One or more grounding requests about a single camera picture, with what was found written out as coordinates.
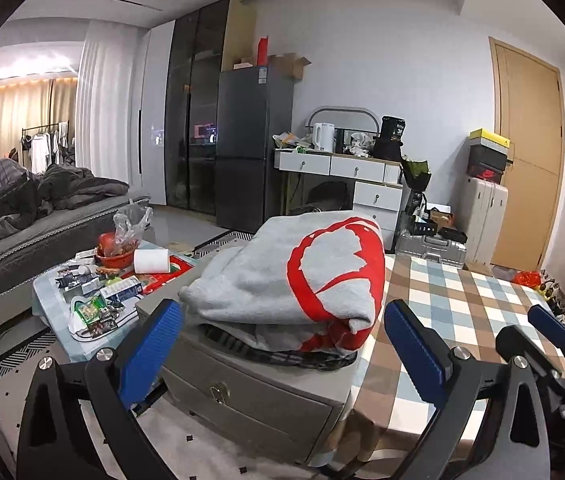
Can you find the dark grey fridge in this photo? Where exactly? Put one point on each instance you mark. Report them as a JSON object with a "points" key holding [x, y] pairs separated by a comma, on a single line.
{"points": [[252, 150]]}

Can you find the dark glass wardrobe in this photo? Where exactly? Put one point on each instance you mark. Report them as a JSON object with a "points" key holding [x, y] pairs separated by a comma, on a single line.
{"points": [[197, 110]]}

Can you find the clothes rack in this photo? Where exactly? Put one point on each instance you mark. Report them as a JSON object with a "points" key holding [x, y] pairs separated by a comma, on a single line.
{"points": [[47, 145]]}

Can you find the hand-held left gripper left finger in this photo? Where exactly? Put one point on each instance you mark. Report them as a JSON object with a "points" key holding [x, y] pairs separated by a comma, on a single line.
{"points": [[155, 350]]}

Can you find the yellow shoe box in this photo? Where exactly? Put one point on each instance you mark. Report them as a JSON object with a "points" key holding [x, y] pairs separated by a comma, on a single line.
{"points": [[489, 138]]}

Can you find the grey arched metal frame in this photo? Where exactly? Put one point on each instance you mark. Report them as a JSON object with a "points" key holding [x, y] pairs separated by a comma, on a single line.
{"points": [[342, 110]]}

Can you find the orange plastic bag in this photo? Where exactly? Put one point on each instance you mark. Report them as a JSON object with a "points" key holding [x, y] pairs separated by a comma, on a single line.
{"points": [[527, 278]]}

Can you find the wooden door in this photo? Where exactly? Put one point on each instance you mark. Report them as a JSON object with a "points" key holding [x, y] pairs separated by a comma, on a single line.
{"points": [[527, 160]]}

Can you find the red bowl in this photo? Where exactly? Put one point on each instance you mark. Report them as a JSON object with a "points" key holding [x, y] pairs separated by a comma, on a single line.
{"points": [[115, 259]]}

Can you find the clear plastic bag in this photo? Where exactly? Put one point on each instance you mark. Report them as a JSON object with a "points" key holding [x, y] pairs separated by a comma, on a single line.
{"points": [[132, 225]]}

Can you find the white locker cabinet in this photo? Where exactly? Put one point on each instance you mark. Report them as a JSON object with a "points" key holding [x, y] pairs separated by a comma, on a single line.
{"points": [[487, 225]]}

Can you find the white desk with drawers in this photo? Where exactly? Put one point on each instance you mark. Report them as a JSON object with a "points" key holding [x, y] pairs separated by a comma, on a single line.
{"points": [[342, 165]]}

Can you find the toilet paper roll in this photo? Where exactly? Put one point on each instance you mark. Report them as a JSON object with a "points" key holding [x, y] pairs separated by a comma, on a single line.
{"points": [[151, 261]]}

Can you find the black paper bag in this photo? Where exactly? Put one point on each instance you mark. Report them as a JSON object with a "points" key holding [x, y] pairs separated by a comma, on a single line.
{"points": [[390, 140]]}

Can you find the grey hoodie with red print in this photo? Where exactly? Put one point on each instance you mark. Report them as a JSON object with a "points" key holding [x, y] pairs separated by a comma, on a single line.
{"points": [[257, 270]]}

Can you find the checked tablecloth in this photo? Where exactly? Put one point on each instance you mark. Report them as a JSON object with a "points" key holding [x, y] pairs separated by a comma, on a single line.
{"points": [[442, 285]]}

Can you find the white electric kettle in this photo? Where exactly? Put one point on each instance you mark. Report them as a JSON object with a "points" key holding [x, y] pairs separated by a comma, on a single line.
{"points": [[324, 137]]}

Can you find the red tray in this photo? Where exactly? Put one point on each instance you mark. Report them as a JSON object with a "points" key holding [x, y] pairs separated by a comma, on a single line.
{"points": [[172, 272]]}

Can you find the dark grey blanket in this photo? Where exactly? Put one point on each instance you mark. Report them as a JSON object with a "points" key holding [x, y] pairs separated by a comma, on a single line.
{"points": [[62, 185]]}

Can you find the dark plaid garment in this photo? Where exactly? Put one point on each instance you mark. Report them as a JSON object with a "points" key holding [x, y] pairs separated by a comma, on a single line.
{"points": [[262, 352]]}

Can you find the white curtain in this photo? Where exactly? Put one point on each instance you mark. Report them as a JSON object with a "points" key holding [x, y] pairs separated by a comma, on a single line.
{"points": [[107, 110]]}

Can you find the pile of snack packets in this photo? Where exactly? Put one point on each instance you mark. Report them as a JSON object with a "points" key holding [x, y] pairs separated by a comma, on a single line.
{"points": [[92, 300]]}

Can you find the beige curtain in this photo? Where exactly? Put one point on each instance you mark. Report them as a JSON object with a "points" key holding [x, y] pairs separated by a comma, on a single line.
{"points": [[17, 120]]}

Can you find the grey sofa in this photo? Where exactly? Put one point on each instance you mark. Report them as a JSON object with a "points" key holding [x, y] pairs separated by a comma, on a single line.
{"points": [[27, 245]]}

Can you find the coffee table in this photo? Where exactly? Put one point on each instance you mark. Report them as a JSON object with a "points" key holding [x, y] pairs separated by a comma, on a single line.
{"points": [[52, 310]]}

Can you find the red box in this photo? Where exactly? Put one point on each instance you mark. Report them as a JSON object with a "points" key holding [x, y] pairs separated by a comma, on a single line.
{"points": [[263, 51]]}

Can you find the silver suitcase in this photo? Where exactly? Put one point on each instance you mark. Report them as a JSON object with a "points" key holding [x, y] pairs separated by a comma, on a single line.
{"points": [[430, 250]]}

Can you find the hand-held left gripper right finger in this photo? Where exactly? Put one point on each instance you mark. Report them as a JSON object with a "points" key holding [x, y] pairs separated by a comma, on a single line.
{"points": [[415, 350]]}

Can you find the green bag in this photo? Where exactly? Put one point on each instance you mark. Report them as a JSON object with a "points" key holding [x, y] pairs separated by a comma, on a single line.
{"points": [[416, 172]]}

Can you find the grey storage cabinet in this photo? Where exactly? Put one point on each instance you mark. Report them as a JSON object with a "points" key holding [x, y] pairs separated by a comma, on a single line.
{"points": [[252, 400]]}

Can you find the open cardboard box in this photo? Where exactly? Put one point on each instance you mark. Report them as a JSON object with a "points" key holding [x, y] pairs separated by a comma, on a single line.
{"points": [[287, 66]]}

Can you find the flat cardboard sheet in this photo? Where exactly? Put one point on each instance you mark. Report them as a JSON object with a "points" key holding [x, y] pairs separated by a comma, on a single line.
{"points": [[240, 35]]}

